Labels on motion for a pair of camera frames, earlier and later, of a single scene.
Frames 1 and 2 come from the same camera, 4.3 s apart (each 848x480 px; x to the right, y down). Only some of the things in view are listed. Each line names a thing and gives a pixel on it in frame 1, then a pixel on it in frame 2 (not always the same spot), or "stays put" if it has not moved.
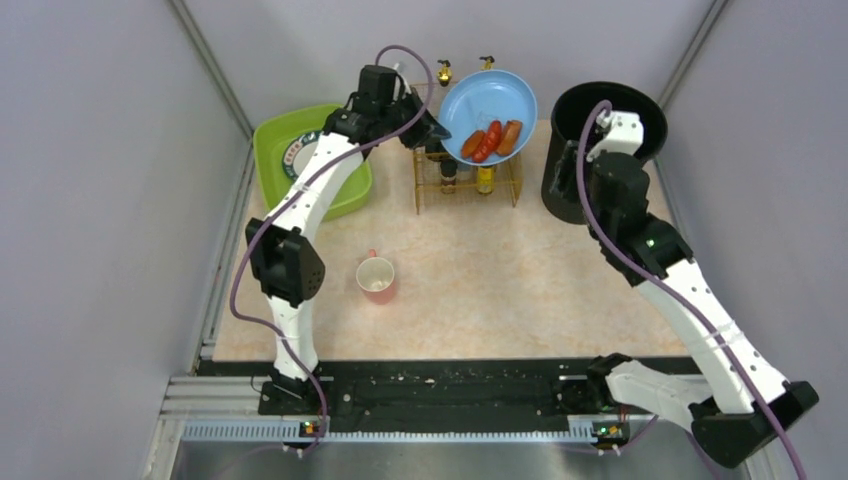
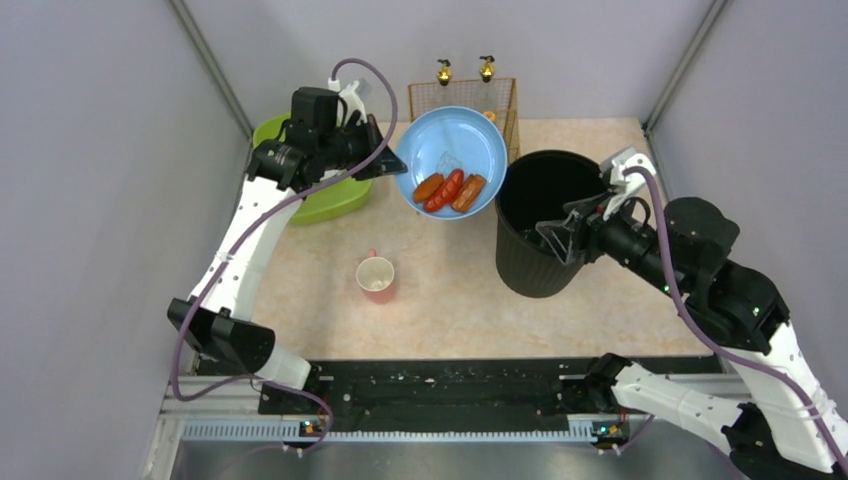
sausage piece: (471, 143) → (428, 187)
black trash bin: (560, 189) → (536, 187)
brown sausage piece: (511, 133) → (468, 193)
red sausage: (489, 141) → (446, 192)
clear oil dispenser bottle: (488, 63) stays put
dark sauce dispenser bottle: (444, 73) stays put
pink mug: (375, 276) stays put
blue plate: (476, 98) → (447, 139)
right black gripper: (571, 171) → (584, 230)
